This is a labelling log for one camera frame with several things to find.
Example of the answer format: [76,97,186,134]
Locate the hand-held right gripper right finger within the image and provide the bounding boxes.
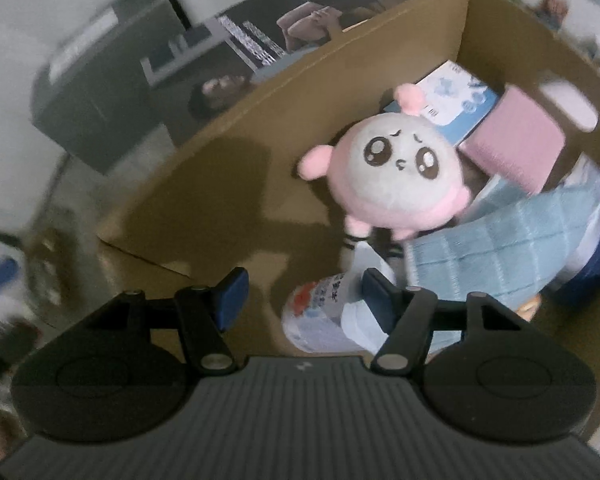
[363,267,524,374]

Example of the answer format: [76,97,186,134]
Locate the pink white plush toy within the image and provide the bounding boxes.
[296,82,474,262]

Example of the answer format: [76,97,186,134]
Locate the blue white plastic packet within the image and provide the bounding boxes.
[545,154,600,307]

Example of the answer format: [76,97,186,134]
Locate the brown cardboard box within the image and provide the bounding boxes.
[95,0,600,441]

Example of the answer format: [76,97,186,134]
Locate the light blue checked towel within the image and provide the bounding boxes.
[404,179,600,322]

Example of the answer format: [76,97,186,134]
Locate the grey box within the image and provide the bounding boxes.
[31,0,190,177]

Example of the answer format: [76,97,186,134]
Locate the dark printed flat carton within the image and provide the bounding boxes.
[140,0,431,150]

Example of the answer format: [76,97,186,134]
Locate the pink sponge pad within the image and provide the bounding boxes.
[459,85,568,197]

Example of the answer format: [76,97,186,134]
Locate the white blue printed pack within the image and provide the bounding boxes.
[382,60,501,147]

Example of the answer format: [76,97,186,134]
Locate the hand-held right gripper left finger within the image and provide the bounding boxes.
[98,266,251,374]

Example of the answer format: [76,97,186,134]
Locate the white plastic bottle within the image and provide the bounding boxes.
[281,244,406,357]

